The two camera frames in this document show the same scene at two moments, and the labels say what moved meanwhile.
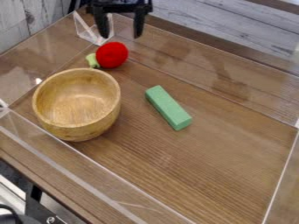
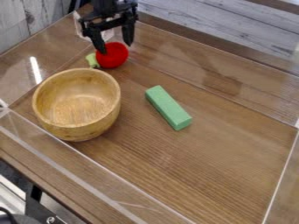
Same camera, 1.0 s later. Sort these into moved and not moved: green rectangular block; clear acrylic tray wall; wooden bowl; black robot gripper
Moved: black robot gripper
Not moved: green rectangular block; wooden bowl; clear acrylic tray wall
